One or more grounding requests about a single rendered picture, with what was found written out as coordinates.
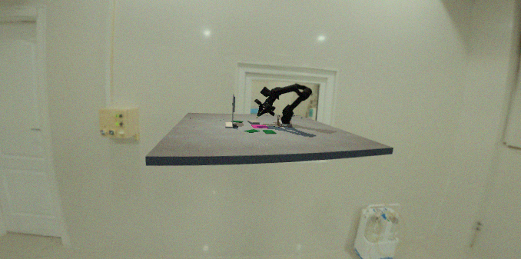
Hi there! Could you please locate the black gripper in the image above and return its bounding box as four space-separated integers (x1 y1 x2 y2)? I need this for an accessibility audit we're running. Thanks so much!
255 99 275 117

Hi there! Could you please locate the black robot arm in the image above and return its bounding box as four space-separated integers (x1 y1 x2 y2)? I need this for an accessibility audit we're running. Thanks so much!
261 83 312 124

